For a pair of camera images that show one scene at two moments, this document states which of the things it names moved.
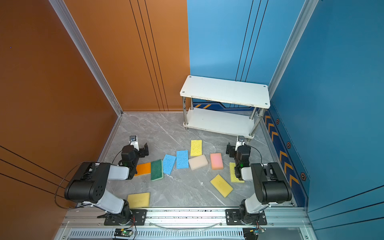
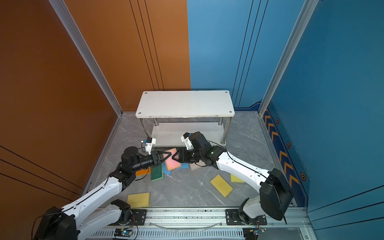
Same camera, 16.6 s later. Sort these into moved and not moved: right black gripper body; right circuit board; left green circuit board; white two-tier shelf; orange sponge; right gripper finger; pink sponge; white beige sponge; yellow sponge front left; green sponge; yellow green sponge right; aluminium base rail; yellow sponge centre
Moved: right black gripper body; pink sponge; right gripper finger; white two-tier shelf
Not moved: right circuit board; yellow green sponge right; white beige sponge; yellow sponge centre; left green circuit board; aluminium base rail; yellow sponge front left; green sponge; orange sponge
